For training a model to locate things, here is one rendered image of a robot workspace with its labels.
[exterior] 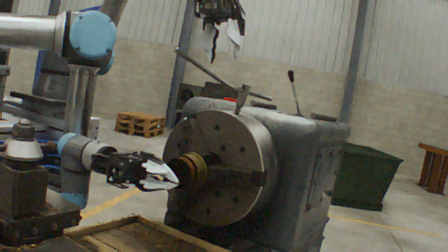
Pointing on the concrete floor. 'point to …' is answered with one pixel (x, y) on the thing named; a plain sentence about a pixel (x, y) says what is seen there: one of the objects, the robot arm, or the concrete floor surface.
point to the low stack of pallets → (140, 123)
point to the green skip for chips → (363, 177)
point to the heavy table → (434, 169)
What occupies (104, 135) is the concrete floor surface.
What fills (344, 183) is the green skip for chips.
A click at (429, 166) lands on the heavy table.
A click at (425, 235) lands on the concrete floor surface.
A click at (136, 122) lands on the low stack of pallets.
